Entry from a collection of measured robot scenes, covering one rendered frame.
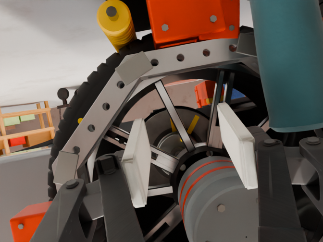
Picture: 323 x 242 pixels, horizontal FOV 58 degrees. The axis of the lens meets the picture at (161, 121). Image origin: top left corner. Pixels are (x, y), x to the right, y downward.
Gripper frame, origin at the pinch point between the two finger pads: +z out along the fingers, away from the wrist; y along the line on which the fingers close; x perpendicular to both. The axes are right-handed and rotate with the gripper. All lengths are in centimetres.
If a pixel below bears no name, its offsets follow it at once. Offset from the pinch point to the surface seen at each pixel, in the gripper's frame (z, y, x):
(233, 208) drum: 12.7, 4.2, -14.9
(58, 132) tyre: 36.1, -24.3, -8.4
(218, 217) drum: 12.3, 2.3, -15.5
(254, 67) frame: 36.3, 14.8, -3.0
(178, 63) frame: 31.8, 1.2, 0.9
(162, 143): 73, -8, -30
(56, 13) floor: 171, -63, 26
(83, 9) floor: 174, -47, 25
